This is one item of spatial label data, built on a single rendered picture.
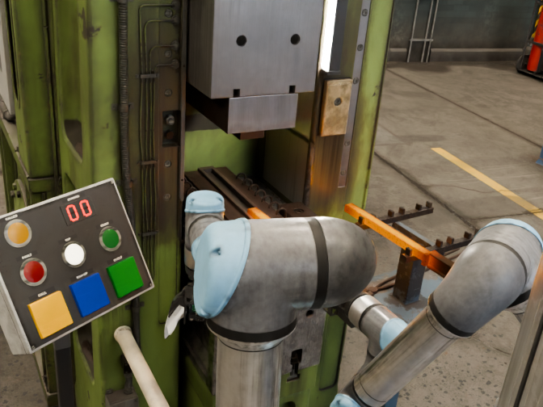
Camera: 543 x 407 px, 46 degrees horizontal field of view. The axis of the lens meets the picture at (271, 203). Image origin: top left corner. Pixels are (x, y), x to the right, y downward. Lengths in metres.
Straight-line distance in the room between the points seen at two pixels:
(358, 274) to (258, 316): 0.13
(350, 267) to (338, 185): 1.31
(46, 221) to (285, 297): 0.78
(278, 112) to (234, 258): 0.99
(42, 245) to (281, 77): 0.71
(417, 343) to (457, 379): 1.83
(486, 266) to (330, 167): 1.02
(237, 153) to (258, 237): 1.50
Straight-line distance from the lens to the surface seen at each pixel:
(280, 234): 0.75
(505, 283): 1.10
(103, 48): 1.62
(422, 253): 1.81
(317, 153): 1.97
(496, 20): 9.75
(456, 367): 3.05
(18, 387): 2.81
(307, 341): 2.05
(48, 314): 1.40
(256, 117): 1.65
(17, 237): 1.39
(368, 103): 2.03
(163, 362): 2.11
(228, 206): 1.89
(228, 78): 1.59
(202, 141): 2.17
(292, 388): 2.15
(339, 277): 0.76
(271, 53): 1.63
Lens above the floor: 1.81
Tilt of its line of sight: 25 degrees down
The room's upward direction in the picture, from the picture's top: 5 degrees clockwise
